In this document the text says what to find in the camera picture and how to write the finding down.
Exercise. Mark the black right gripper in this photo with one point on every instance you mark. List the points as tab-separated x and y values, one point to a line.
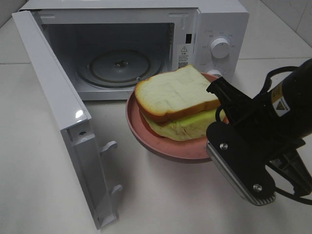
273	138

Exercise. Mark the toast sandwich with lettuce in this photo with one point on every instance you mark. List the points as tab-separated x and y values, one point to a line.
176	105

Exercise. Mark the white microwave door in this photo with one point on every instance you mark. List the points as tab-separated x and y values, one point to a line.
73	120

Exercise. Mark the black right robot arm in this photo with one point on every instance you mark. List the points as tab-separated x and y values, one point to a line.
293	85

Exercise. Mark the lower white timer knob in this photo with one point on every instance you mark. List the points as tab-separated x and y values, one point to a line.
215	72

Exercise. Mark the upper white power knob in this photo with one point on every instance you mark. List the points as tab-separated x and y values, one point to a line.
220	47

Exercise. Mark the white microwave oven body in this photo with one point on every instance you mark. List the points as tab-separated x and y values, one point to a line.
180	32

